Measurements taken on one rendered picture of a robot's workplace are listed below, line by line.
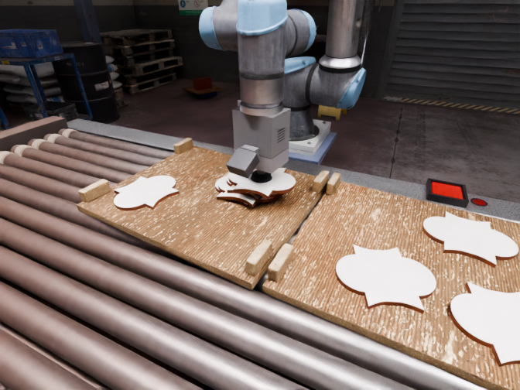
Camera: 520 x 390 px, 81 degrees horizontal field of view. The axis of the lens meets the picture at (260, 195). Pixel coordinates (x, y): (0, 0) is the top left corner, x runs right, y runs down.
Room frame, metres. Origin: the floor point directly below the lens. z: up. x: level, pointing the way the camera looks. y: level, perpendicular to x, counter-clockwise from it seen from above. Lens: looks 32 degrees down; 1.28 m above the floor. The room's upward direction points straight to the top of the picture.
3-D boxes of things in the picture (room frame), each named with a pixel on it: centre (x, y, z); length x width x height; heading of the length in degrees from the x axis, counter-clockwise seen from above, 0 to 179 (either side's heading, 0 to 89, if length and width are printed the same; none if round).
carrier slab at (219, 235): (0.55, 0.10, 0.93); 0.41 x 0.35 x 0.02; 60
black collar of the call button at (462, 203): (0.57, -0.41, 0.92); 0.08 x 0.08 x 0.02; 65
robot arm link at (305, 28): (0.63, -0.04, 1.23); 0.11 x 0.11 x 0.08; 61
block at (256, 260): (0.34, 0.00, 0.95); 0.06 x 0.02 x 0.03; 150
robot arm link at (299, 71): (1.00, -0.12, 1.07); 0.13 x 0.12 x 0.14; 61
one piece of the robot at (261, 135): (0.52, 0.01, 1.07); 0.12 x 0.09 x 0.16; 146
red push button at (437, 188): (0.57, -0.41, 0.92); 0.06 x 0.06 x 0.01; 65
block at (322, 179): (0.57, -0.13, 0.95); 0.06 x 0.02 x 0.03; 150
